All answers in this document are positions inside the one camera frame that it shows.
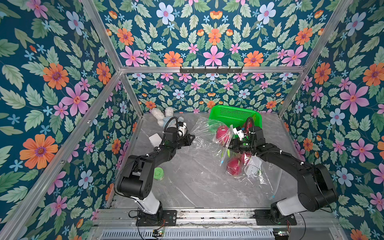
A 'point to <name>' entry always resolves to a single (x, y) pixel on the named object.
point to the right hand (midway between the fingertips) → (227, 142)
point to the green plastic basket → (234, 116)
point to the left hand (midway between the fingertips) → (196, 135)
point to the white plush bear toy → (162, 118)
